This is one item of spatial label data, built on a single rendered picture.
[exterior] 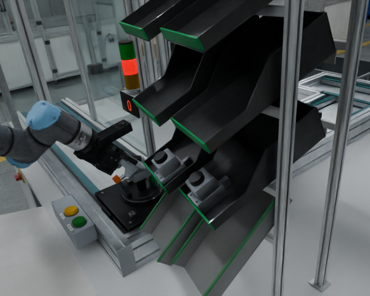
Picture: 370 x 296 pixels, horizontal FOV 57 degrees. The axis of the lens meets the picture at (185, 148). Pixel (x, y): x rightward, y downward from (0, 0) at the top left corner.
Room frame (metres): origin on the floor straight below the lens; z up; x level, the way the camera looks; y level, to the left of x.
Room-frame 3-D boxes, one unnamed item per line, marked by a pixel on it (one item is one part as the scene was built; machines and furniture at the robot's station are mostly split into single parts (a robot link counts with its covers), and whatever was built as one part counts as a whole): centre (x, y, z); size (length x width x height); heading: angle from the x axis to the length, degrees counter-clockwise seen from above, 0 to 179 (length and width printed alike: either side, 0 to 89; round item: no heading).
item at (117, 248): (1.07, 0.43, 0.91); 0.89 x 0.06 x 0.11; 33
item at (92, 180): (1.19, 0.30, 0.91); 0.84 x 0.28 x 0.10; 33
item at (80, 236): (0.88, 0.38, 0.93); 0.21 x 0.07 x 0.06; 33
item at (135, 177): (0.93, 0.14, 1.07); 0.08 x 0.04 x 0.07; 124
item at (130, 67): (1.15, 0.16, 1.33); 0.05 x 0.05 x 0.05
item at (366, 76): (2.57, -1.22, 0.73); 0.62 x 0.42 x 0.23; 33
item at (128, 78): (1.15, 0.16, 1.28); 0.05 x 0.05 x 0.05
